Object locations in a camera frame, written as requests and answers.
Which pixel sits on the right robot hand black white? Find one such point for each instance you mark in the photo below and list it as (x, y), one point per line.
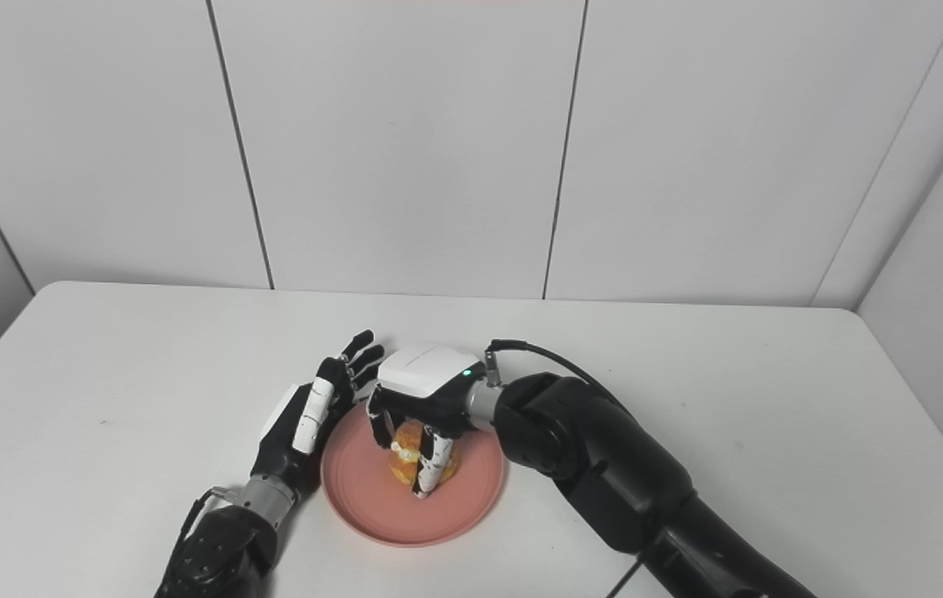
(421, 399)

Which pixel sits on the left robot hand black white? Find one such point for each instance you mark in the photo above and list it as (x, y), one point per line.
(313, 415)

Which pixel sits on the pink round plate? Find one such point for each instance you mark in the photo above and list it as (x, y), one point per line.
(388, 507)

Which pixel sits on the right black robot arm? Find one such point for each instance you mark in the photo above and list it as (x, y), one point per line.
(629, 490)

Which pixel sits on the cream puff pastry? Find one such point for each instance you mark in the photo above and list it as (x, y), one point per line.
(406, 461)

